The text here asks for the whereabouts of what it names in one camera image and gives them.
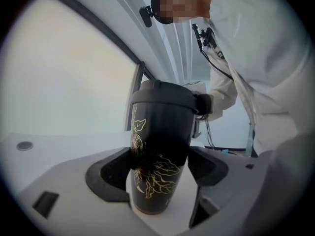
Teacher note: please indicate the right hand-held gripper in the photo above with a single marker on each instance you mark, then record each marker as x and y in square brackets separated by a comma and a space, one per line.
[197, 87]

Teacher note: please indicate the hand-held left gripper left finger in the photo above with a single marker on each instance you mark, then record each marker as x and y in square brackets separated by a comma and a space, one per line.
[73, 205]

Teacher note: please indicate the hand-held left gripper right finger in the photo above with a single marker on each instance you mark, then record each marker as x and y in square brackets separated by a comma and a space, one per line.
[236, 188]

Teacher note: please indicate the black tumbler with gold pattern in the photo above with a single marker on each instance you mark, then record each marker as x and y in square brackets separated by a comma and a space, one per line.
[167, 131]

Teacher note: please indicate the person's right forearm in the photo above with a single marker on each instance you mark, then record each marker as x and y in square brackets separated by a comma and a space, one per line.
[224, 95]

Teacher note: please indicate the small blue device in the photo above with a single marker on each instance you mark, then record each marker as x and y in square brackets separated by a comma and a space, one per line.
[225, 151]

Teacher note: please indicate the black chest-mounted device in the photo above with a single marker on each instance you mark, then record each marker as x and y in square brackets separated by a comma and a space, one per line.
[208, 37]

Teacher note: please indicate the round grey table grommet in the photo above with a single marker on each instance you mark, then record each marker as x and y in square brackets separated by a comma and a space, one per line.
[24, 145]

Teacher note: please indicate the person's torso white jacket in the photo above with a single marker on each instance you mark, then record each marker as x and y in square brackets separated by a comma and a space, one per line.
[270, 58]

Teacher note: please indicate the person's head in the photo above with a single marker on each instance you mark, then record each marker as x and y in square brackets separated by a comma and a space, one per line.
[179, 4]

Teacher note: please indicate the black framed window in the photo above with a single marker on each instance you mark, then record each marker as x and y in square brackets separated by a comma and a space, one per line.
[61, 70]

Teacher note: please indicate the black head-mounted camera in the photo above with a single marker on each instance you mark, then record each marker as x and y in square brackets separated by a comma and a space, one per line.
[147, 16]

